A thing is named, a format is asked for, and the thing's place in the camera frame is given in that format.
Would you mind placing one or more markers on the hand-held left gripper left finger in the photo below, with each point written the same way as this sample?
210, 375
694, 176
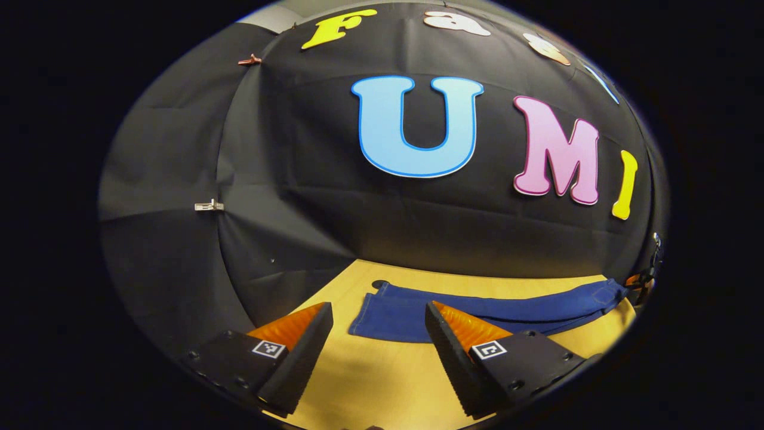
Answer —
301, 364

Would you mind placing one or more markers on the small reddish clip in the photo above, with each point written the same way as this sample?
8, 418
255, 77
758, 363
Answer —
250, 60

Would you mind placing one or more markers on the blue denim jeans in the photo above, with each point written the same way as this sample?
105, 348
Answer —
394, 313

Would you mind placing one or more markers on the black backdrop cloth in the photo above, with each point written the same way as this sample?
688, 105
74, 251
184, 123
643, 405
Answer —
298, 179

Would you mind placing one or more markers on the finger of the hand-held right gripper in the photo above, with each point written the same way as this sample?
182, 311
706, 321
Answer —
632, 280

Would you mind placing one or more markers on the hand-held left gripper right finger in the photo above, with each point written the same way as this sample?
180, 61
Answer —
453, 358

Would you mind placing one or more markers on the small white clip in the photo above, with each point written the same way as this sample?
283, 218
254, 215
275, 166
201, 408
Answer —
209, 206

